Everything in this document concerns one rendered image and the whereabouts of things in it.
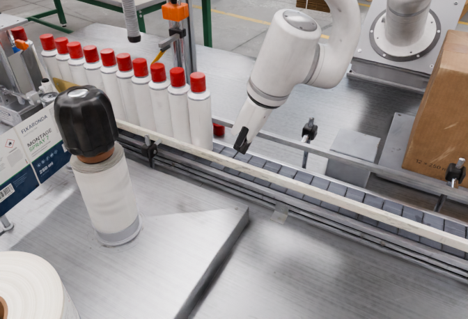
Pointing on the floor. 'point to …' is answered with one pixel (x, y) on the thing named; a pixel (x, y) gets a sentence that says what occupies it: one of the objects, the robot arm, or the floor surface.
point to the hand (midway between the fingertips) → (242, 143)
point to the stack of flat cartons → (313, 1)
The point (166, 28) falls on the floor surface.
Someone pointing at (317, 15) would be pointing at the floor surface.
